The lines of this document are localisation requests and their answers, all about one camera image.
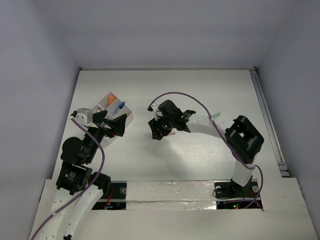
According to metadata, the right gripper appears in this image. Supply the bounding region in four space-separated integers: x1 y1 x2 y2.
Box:
148 112 175 140

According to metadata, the small spray bottle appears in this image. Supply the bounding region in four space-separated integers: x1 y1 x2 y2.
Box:
116 101 126 113

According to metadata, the orange cap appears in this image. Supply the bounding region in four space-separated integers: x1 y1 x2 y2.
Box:
107 95 117 105

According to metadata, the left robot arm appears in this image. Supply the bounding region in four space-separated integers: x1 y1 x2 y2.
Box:
31 108 128 240

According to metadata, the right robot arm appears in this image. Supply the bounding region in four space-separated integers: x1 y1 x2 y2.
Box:
147 100 265 198

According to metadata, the white compartment organizer tray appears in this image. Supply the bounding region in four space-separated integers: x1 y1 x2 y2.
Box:
91 91 134 130

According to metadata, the green plastic tool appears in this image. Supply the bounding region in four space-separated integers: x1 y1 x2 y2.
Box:
212 112 221 119

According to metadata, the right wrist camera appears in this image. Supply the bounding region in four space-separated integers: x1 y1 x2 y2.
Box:
147 102 163 121

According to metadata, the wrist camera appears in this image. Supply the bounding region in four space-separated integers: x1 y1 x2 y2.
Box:
70 108 93 126
147 102 163 121

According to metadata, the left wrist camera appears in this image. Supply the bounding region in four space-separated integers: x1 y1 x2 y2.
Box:
70 108 93 126

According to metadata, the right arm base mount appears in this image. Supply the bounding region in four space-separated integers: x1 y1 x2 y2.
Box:
212 180 263 210

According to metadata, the aluminium rail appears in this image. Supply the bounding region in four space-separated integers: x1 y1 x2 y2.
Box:
249 67 291 178

